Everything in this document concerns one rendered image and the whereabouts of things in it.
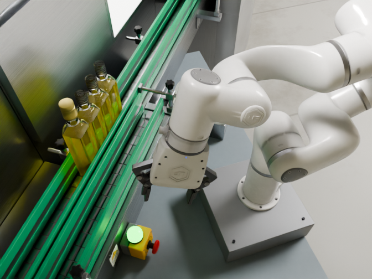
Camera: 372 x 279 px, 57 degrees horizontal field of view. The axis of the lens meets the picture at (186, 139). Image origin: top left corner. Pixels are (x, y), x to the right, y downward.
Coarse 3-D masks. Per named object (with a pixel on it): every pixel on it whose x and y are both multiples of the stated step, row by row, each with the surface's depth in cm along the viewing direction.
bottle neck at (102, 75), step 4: (100, 60) 93; (96, 64) 93; (100, 64) 93; (104, 64) 92; (96, 68) 92; (100, 68) 92; (104, 68) 93; (96, 72) 93; (100, 72) 92; (104, 72) 93; (100, 76) 94; (104, 76) 94; (100, 80) 95
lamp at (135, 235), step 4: (132, 228) 94; (136, 228) 94; (140, 228) 94; (128, 232) 93; (132, 232) 93; (136, 232) 93; (140, 232) 93; (128, 236) 93; (132, 236) 92; (136, 236) 92; (140, 236) 93; (128, 240) 94; (132, 240) 92; (136, 240) 92; (140, 240) 94
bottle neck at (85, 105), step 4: (76, 92) 85; (80, 92) 86; (84, 92) 85; (76, 96) 84; (80, 96) 84; (84, 96) 85; (76, 100) 86; (80, 100) 85; (84, 100) 85; (88, 100) 87; (80, 104) 86; (84, 104) 86; (88, 104) 87; (80, 108) 88; (84, 108) 87; (88, 108) 88
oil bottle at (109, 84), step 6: (96, 78) 96; (108, 78) 96; (114, 78) 98; (102, 84) 95; (108, 84) 95; (114, 84) 98; (108, 90) 96; (114, 90) 99; (114, 96) 100; (114, 102) 101; (120, 102) 105; (114, 108) 102; (120, 108) 106; (114, 114) 103
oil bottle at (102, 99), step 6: (102, 90) 93; (90, 96) 91; (96, 96) 91; (102, 96) 92; (108, 96) 95; (96, 102) 91; (102, 102) 92; (108, 102) 96; (102, 108) 93; (108, 108) 97; (102, 114) 95; (108, 114) 98; (108, 120) 99; (114, 120) 103; (108, 126) 100; (108, 132) 101
